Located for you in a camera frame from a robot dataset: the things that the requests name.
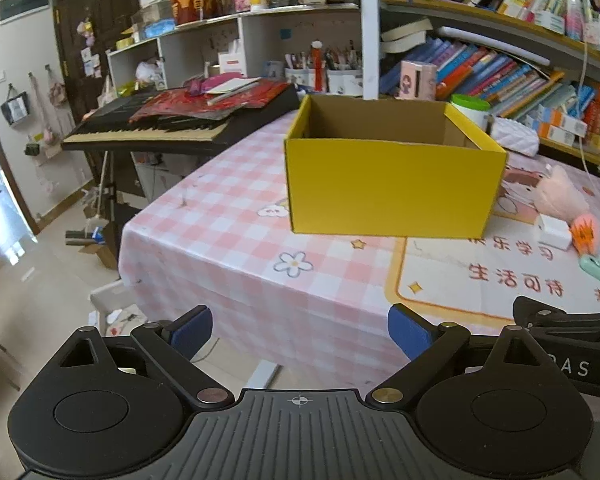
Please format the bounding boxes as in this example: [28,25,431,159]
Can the pink plush toy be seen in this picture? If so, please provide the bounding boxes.
[532,164,591,224]

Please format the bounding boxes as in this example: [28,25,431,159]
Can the black keyboard piano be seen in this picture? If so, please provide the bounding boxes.
[60,82,301,154]

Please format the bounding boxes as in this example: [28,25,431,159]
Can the thick worn book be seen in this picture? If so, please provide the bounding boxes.
[379,17,434,54]

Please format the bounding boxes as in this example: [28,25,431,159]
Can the mint green small case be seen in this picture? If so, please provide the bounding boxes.
[578,254,600,289]

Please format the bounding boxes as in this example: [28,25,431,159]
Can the keyboard stand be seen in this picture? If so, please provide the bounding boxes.
[65,150,147,248]

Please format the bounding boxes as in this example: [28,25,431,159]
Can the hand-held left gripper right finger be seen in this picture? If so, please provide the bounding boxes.
[368,303,544,408]

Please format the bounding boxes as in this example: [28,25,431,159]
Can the white canister green lid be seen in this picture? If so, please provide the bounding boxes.
[449,93,491,136]

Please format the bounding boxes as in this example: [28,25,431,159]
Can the white charger block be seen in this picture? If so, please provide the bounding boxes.
[535,213,571,250]

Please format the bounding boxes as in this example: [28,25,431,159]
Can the white flat board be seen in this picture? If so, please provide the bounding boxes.
[434,26,552,67]

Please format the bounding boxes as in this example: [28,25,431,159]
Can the orange toy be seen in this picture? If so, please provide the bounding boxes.
[569,212,600,257]

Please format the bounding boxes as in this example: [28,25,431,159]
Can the white box red label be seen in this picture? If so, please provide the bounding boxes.
[218,52,249,77]

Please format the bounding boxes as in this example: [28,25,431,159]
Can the hanging wall pouch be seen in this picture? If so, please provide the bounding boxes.
[0,91,31,126]

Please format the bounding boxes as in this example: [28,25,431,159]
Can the white floor bin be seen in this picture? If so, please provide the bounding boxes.
[89,279,147,339]

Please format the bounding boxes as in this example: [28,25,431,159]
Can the pink cartoon dispenser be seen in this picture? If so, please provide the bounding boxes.
[398,59,437,101]

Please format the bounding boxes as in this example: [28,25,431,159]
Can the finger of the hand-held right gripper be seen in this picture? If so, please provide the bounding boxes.
[512,295,600,335]

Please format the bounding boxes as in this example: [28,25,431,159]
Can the cartoon printed desk mat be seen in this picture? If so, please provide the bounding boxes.
[384,151,600,337]

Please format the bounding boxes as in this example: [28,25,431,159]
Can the green wall sign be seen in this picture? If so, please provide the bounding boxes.
[0,0,50,26]

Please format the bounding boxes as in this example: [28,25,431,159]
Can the yellow cardboard box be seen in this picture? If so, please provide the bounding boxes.
[284,93,509,240]

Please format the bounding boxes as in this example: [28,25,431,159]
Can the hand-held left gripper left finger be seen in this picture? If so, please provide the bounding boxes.
[59,305,232,409]

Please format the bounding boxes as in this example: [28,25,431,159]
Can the red paper pile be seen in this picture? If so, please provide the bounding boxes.
[128,78,287,124]

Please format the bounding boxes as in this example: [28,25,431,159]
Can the white quilted purse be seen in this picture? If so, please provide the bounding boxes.
[489,115,540,157]

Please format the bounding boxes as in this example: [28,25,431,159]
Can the white hanging cable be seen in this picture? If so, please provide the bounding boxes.
[574,35,600,177]

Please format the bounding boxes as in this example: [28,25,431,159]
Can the white pen holder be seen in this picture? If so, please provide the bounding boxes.
[284,66,326,92]
[326,67,364,97]

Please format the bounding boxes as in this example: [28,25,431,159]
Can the row of leaning books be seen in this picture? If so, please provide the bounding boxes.
[379,36,600,142]

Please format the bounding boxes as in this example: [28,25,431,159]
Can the dark brown door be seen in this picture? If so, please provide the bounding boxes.
[49,0,142,111]

